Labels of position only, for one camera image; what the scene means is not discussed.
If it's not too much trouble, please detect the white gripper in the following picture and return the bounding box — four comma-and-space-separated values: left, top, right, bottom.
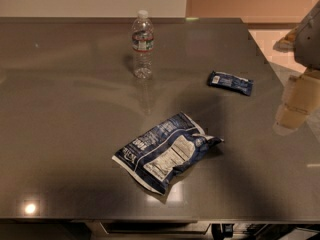
273, 0, 320, 133

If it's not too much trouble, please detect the blue chip bag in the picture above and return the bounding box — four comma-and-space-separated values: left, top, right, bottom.
112, 113, 223, 195

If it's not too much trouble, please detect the small blue snack packet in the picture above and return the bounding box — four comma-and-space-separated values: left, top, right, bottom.
208, 71, 253, 96

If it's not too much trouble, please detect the clear plastic water bottle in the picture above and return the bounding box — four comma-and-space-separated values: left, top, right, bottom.
131, 10, 154, 79

